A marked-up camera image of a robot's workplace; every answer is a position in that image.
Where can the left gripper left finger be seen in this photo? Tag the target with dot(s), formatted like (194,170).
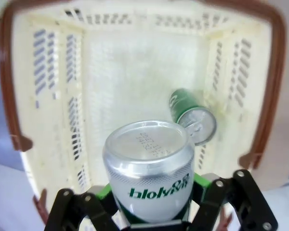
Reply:
(82,214)

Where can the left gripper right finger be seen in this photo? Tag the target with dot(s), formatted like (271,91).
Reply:
(231,207)

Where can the silver green drink can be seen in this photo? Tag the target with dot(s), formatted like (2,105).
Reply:
(147,173)

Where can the cream plastic shopping basket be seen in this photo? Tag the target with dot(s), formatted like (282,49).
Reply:
(135,72)

